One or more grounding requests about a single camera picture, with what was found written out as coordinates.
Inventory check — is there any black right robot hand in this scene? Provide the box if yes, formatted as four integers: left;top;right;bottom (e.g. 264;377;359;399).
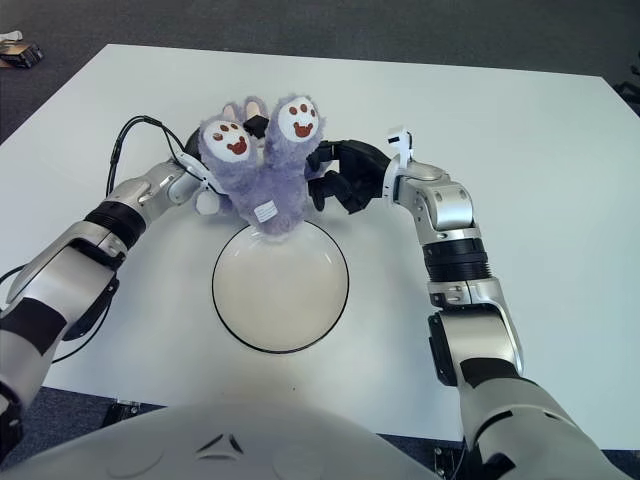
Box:
305;139;394;216

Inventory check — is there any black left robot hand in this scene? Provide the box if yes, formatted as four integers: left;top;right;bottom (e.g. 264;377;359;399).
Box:
184;115;269;161

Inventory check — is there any purple plush bunny doll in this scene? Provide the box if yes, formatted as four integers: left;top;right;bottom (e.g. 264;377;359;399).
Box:
193;94;329;246

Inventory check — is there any white plate with black rim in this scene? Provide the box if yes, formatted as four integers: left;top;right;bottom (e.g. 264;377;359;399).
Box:
211;222;350;355

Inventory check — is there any small black cardboard box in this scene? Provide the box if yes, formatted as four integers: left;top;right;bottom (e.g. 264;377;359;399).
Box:
0;42;44;69

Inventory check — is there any black chair base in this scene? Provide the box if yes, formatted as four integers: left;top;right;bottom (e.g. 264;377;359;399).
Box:
614;74;640;106

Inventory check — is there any grey robot torso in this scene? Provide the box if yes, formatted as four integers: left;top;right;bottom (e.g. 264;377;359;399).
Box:
0;399;441;480

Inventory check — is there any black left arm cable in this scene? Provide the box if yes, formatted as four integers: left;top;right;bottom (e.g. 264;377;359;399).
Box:
0;114;211;365

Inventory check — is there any metal table leg bracket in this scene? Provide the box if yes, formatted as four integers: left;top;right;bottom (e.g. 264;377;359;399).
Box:
432;447;471;480
102;396;151;426

